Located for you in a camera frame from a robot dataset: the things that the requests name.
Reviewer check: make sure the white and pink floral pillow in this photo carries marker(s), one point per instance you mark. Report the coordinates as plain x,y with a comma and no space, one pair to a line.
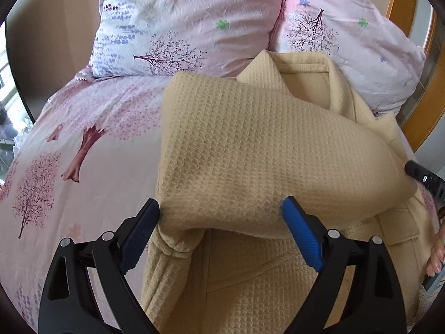
173,14

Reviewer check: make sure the pink floral bed cover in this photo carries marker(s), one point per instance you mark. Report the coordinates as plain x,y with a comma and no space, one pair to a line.
104,181

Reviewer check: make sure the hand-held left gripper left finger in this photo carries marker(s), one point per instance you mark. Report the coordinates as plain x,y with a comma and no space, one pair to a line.
134,243

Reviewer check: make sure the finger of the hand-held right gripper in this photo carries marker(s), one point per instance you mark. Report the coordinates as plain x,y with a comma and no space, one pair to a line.
422,176

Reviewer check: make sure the pink tree print pillow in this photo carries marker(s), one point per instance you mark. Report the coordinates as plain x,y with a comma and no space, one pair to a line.
347,34

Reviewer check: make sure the window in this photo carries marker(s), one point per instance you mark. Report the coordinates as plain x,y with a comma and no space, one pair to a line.
7,128

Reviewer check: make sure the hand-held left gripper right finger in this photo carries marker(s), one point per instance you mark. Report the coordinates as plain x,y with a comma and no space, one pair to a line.
302,233

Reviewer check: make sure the wooden door frame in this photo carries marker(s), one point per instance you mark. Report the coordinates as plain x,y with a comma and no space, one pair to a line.
422,132

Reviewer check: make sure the person's right hand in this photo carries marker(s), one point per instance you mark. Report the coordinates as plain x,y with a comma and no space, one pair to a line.
437,259

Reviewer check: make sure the frosted glass door panel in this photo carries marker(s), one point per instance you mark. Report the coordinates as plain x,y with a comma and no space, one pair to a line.
417,94

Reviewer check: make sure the yellow waffle bathrobe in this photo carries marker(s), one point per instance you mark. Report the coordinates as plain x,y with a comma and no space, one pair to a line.
243,139

